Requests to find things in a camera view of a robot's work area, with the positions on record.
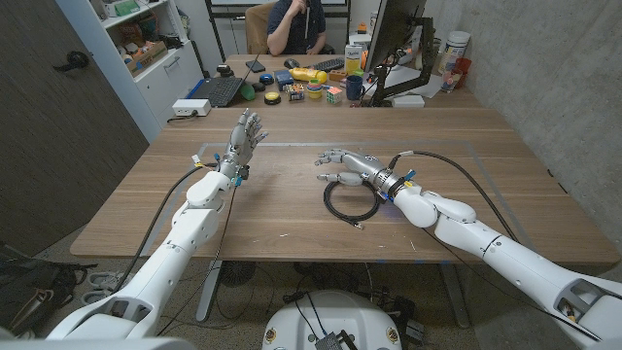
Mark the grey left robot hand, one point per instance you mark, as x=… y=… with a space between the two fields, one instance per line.
x=240 y=143

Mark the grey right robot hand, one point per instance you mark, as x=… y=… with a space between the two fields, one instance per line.
x=359 y=167

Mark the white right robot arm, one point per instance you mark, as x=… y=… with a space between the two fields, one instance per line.
x=505 y=248

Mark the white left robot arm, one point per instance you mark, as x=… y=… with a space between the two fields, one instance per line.
x=165 y=257

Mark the green oval object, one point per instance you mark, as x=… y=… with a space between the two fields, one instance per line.
x=248 y=92

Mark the yellow black round button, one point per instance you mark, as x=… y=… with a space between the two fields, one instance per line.
x=272 y=97

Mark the black laptop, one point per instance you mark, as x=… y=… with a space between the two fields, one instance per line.
x=219 y=89

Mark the white power strip box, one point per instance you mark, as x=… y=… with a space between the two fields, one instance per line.
x=191 y=107

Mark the blue black round button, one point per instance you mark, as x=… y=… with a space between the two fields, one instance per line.
x=266 y=79

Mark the small scrambled puzzle cube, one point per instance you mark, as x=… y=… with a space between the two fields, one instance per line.
x=295 y=92

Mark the colourful Rubik's cube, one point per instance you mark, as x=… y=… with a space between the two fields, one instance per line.
x=334 y=94

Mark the blue box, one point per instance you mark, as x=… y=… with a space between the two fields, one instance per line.
x=283 y=79

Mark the black smartphone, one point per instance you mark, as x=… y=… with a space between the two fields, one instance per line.
x=255 y=65

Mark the dark blue mug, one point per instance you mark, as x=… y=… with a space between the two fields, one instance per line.
x=354 y=87

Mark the white flat box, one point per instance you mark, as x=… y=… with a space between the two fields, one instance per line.
x=408 y=101

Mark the stacked colourful cups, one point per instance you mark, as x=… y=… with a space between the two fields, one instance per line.
x=314 y=89

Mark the black computer mouse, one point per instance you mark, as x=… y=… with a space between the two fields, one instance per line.
x=291 y=63

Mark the orange brick block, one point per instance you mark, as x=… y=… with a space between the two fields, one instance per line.
x=337 y=75

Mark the yellow mustard bottle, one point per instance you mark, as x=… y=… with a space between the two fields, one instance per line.
x=308 y=75

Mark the black monitor stand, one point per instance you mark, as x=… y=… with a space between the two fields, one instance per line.
x=405 y=73

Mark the black keyboard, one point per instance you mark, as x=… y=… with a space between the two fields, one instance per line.
x=328 y=64

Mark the yellow white carton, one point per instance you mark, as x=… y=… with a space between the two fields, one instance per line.
x=352 y=58

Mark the tan office chair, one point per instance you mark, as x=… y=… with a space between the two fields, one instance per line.
x=256 y=29

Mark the white storage cabinet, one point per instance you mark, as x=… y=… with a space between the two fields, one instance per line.
x=146 y=58

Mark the person in dark shirt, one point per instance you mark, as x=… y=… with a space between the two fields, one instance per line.
x=295 y=26

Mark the cardboard box of items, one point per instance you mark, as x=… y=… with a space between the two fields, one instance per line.
x=145 y=56

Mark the black computer monitor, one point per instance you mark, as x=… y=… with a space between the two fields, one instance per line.
x=392 y=26

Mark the white wipes canister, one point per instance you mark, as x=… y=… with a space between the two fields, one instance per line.
x=453 y=51

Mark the white robot torso base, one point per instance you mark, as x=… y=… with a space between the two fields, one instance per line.
x=333 y=323

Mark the black bag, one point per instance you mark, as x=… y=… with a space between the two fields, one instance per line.
x=34 y=287

